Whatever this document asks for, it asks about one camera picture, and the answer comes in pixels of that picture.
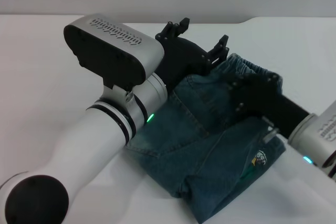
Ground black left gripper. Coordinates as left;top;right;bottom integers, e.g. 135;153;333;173
154;17;230;93

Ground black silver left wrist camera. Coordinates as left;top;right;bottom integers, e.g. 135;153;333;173
64;13;165;91

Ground blue denim shorts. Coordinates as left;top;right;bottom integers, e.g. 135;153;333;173
125;53;287;223

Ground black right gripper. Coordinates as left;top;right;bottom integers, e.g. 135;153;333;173
227;73;310;140

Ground silver left camera bracket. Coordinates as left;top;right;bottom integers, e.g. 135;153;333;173
101;79;137;109

